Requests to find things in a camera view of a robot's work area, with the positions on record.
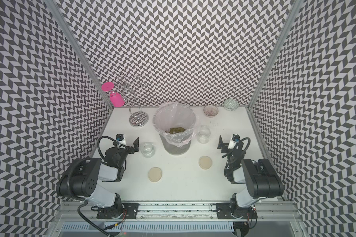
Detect glass jar with beans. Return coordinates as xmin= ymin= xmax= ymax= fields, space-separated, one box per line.
xmin=196 ymin=125 xmax=211 ymax=144
xmin=140 ymin=143 xmax=155 ymax=158

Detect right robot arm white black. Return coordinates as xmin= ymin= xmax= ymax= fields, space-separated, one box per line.
xmin=216 ymin=134 xmax=284 ymax=220

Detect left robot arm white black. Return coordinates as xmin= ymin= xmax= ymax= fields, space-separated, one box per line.
xmin=56 ymin=134 xmax=140 ymax=220

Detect mung beans in bin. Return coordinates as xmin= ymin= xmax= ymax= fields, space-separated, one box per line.
xmin=168 ymin=127 xmax=186 ymax=134

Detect pinkish small bowl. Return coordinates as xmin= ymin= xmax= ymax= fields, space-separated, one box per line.
xmin=203 ymin=105 xmax=219 ymax=118

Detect green patterned small bowl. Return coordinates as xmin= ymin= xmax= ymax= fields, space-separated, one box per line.
xmin=223 ymin=99 xmax=239 ymax=111

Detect grey mesh trash bin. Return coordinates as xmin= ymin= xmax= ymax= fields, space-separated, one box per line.
xmin=159 ymin=131 xmax=193 ymax=156

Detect clear plastic bin liner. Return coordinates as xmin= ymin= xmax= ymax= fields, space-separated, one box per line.
xmin=152 ymin=102 xmax=200 ymax=138

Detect pink wine glass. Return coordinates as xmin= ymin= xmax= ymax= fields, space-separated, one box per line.
xmin=101 ymin=82 xmax=125 ymax=108

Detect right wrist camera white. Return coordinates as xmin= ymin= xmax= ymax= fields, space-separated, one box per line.
xmin=227 ymin=134 xmax=240 ymax=149

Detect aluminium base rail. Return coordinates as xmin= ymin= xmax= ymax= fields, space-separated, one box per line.
xmin=47 ymin=199 xmax=308 ymax=237

